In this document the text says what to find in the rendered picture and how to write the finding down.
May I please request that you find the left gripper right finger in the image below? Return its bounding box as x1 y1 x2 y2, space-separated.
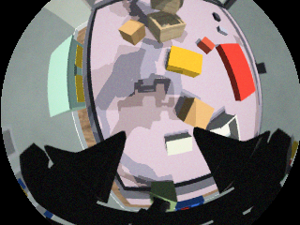
193 127 270 194

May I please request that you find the yellow rectangular block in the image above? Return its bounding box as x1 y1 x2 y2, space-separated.
166 46 203 78

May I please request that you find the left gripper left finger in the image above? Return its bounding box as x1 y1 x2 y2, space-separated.
44 131 127 203

